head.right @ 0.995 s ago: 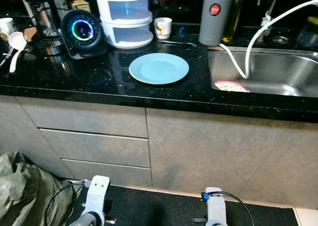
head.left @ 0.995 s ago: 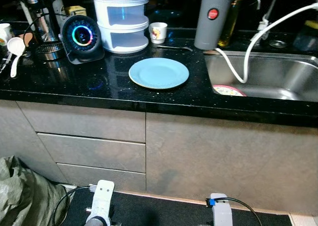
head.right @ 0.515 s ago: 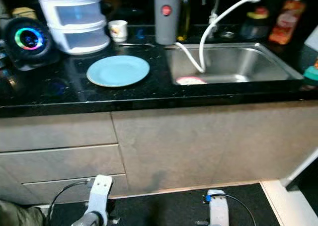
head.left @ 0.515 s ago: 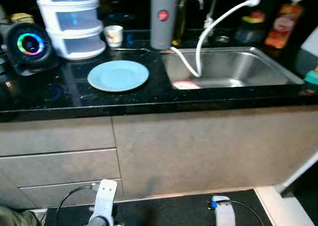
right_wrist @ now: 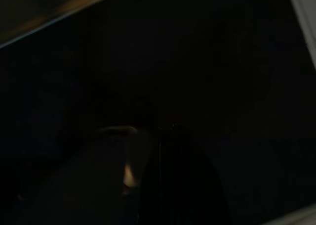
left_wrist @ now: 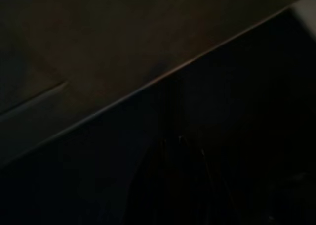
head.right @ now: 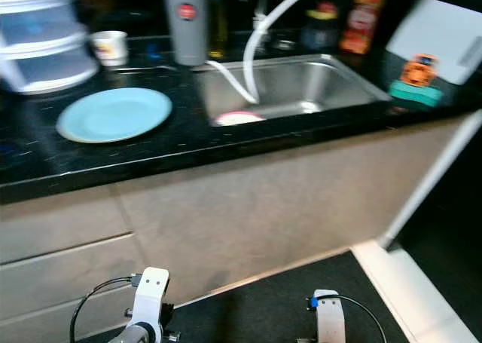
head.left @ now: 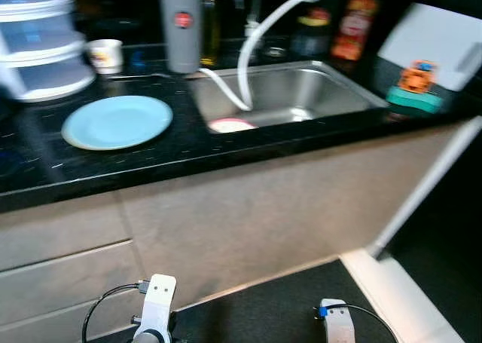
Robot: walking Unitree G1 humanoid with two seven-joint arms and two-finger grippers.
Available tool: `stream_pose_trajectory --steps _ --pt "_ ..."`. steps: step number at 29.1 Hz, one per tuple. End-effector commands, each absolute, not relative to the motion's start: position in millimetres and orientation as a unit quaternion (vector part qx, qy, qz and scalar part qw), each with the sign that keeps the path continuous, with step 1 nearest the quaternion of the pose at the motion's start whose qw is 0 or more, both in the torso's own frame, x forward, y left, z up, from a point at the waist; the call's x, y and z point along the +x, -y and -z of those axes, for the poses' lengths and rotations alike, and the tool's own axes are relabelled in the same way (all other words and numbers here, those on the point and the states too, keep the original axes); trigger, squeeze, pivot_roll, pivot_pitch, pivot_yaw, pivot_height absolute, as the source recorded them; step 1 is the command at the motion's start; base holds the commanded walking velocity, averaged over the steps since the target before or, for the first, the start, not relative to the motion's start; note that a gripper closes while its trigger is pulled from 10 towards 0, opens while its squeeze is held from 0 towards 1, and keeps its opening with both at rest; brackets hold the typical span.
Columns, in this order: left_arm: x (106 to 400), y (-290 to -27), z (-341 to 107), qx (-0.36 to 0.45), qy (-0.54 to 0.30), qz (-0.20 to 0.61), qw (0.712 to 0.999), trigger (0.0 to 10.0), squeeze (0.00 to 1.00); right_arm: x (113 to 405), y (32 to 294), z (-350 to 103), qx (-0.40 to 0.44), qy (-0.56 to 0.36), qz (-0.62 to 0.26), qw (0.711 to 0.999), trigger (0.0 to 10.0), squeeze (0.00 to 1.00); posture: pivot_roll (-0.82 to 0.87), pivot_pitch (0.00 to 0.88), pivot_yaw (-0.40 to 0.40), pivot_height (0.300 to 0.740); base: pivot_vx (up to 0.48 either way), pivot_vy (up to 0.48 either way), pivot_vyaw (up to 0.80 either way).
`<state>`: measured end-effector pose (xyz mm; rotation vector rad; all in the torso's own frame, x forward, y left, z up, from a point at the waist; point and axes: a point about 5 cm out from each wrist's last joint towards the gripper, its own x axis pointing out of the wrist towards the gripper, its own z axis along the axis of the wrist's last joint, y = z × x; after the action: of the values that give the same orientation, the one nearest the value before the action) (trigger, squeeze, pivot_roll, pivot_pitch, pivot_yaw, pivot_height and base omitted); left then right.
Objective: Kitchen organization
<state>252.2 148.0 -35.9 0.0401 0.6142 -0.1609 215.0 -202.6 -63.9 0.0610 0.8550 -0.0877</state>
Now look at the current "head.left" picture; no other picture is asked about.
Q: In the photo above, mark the pink rimmed floral plate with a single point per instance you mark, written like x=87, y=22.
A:
x=231, y=125

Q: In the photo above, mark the light blue floral plate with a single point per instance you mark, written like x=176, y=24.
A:
x=117, y=122

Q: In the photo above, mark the green sponge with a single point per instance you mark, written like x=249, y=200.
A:
x=414, y=102

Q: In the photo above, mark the orange mini fan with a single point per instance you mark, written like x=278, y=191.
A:
x=416, y=79

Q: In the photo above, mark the beige cabinet door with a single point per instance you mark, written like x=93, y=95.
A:
x=218, y=237
x=369, y=192

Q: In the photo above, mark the white cutting board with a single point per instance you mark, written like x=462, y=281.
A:
x=437, y=41

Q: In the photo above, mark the orange dish soap bottle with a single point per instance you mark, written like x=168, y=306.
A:
x=354, y=30

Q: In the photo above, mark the stainless steel sink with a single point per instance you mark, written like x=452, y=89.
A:
x=309, y=94

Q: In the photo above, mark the black sponge holder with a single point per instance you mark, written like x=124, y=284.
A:
x=310, y=38

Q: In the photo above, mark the round chrome hole cover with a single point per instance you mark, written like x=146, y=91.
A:
x=275, y=53

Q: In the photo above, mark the black floor mat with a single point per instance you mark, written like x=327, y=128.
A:
x=263, y=313

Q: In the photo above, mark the chrome sink faucet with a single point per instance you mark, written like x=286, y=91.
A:
x=256, y=11

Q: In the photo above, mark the yellow oil bottle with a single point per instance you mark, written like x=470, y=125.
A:
x=212, y=34

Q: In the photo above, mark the grey water filter canister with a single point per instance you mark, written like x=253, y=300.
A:
x=181, y=49

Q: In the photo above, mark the silver fork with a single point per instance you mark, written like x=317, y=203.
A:
x=139, y=77

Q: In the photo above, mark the small white printed cup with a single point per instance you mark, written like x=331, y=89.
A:
x=105, y=56

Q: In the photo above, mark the beige drawer front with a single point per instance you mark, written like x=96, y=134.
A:
x=60, y=234
x=38, y=334
x=60, y=290

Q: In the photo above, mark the white tiered storage container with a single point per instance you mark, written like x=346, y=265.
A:
x=45, y=64

